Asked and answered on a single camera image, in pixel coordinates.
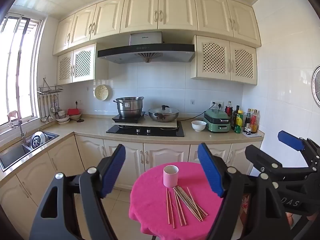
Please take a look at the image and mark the cream upper wall cabinets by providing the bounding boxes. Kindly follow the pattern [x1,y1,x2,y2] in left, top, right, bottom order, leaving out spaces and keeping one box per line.
[52,0,262,57]

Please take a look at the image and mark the pink tablecloth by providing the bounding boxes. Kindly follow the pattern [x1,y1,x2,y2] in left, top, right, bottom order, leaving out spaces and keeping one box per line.
[129,162,225,240]

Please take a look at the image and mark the red label sauce bottle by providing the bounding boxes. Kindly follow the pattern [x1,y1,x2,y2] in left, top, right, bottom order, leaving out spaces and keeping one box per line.
[251,109,258,133]

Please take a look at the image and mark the pink cup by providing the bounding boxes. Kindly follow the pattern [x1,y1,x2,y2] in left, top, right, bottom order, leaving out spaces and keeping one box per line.
[163,165,179,188]

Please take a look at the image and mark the wok with glass lid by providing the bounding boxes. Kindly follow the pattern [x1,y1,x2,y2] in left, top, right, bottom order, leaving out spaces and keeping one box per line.
[148,105,180,122]

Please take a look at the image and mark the bunch of brown chopsticks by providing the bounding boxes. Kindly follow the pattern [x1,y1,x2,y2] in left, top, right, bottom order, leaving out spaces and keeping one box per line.
[166,185,208,229]

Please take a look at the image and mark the stack of white bowls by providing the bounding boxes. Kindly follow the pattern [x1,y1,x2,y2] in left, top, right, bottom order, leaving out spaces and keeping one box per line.
[55,110,72,125]

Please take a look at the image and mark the steel faucet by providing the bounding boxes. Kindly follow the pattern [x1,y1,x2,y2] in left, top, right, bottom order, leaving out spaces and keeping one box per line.
[7,111,28,144]

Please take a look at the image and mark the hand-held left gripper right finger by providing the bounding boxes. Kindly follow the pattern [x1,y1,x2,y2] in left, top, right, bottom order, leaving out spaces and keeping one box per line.
[197,142,292,240]

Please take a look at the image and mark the black power cable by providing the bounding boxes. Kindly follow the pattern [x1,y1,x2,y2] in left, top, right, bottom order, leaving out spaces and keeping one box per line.
[179,111,213,122]

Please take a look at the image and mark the white ceramic bowl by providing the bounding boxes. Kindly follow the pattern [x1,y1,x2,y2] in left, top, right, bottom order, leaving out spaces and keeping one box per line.
[191,120,207,132]

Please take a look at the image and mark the steel sink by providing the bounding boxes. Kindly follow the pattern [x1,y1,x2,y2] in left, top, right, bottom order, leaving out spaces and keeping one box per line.
[0,131,60,172]

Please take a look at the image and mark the green electric grill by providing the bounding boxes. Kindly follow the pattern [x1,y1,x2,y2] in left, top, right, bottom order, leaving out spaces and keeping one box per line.
[203,108,232,133]

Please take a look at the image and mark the beige wooden board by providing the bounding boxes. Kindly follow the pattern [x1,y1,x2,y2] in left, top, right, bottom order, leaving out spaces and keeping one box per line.
[112,119,178,130]

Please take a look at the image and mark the red lidded bowl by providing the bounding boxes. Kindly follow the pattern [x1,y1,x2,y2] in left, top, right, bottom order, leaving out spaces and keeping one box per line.
[67,108,82,120]

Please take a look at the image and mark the steel stockpot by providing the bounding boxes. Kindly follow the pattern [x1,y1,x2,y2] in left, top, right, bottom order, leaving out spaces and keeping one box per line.
[113,96,145,118]

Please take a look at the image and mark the beige kitchen countertop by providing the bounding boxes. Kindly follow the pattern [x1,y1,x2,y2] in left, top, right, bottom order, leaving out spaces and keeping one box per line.
[0,114,265,180]

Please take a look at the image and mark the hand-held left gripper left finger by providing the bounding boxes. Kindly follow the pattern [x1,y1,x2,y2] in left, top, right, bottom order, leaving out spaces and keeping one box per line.
[29,144,126,240]

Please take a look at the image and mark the black glass gas hob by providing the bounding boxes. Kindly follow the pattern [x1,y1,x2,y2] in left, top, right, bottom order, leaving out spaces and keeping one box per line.
[106,124,185,137]

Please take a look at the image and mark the barred window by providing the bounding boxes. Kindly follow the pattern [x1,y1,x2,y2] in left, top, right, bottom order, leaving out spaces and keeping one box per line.
[0,15,44,128]

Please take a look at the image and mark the lattice door wall cabinet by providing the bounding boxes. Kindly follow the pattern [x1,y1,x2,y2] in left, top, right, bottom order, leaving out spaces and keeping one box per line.
[57,43,109,85]
[190,35,258,85]

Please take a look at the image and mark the steel basin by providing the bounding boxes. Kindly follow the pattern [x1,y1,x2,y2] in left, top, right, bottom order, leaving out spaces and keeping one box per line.
[30,131,48,149]

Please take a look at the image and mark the black range hood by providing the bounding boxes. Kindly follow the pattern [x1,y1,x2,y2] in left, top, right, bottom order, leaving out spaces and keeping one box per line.
[97,32,195,64]

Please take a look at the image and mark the cream perforated steamer plate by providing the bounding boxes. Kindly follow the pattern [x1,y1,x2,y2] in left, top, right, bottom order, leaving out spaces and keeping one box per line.
[94,85,110,102]

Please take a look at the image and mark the patterned cardboard box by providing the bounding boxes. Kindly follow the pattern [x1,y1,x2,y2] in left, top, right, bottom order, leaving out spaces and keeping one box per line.
[239,194,252,225]

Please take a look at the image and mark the dark glass oil bottle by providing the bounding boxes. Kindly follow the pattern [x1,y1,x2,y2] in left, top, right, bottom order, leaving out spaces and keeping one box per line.
[231,105,240,130]

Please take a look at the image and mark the black induction cooker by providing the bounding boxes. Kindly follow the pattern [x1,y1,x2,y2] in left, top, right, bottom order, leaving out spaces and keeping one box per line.
[112,112,146,123]

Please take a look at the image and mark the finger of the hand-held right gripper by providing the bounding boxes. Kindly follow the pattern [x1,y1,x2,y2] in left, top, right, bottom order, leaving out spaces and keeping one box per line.
[277,130,320,172]
[244,144,317,182]

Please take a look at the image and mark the wall utensil rack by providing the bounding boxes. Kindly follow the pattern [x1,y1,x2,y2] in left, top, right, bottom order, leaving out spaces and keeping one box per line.
[37,77,63,95]

